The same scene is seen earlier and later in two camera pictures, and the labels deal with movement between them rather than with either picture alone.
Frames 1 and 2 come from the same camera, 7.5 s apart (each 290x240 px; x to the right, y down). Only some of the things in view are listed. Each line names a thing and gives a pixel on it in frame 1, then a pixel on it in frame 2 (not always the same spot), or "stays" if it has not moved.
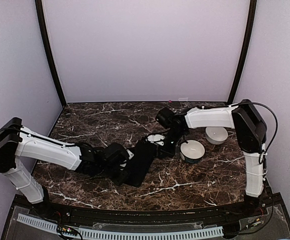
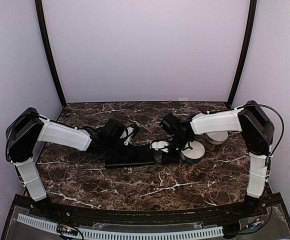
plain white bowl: (216, 135) stays
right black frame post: (249, 43) stays
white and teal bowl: (193, 151) stays
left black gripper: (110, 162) -> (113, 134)
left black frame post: (40, 13) stays
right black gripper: (169, 153) -> (169, 158)
